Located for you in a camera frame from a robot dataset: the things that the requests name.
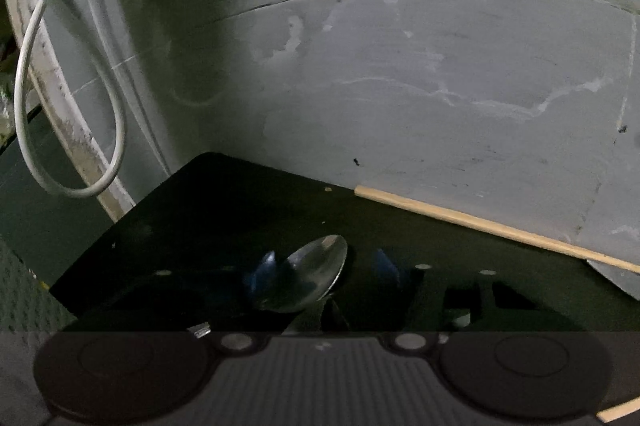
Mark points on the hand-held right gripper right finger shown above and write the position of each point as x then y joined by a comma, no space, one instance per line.
385,266

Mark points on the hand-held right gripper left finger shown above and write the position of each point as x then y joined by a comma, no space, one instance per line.
262,273

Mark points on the metal spoon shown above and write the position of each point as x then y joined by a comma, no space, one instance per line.
312,271

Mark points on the wooden chopstick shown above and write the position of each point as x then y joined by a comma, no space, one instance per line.
622,411
475,222

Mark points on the white wall trim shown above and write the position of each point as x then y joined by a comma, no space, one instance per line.
75,136

